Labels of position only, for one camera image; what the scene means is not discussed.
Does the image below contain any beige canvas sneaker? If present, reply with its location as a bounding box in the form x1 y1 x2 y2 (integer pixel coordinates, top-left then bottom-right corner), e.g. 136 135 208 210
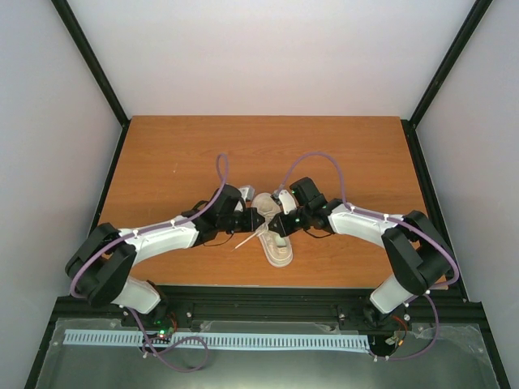
251 193 293 267

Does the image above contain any green lit circuit board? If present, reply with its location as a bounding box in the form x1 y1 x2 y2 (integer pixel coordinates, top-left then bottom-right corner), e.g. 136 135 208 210
146 313 178 345

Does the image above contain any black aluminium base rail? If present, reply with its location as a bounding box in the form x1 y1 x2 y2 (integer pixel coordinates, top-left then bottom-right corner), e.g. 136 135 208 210
48 283 487 337

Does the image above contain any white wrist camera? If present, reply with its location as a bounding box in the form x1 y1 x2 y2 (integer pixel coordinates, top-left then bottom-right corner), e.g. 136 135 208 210
271 189 298 215
236 185 255 211

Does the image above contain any light blue cable duct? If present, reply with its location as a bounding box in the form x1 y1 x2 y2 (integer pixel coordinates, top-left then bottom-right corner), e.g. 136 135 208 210
62 329 369 353

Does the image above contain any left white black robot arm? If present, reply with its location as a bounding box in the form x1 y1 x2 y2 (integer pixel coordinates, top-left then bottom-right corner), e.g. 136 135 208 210
65 184 265 327

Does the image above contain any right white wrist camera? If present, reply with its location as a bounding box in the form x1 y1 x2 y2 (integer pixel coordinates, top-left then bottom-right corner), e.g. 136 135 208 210
271 189 298 215

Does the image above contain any black frame post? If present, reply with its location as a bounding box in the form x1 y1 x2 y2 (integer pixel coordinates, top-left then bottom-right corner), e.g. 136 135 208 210
408 0 494 129
51 0 131 129

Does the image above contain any right black frame post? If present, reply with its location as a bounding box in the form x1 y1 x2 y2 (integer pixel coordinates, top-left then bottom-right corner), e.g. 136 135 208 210
408 0 494 129

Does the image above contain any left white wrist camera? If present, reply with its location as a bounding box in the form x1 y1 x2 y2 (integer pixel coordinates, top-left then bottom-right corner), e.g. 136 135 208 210
236 185 255 211

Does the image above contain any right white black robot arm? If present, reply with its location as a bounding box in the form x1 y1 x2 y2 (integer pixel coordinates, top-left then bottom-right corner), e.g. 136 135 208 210
268 177 459 314

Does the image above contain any left black frame post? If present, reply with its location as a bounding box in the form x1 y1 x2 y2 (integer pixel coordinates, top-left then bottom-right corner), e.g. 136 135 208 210
51 0 131 129

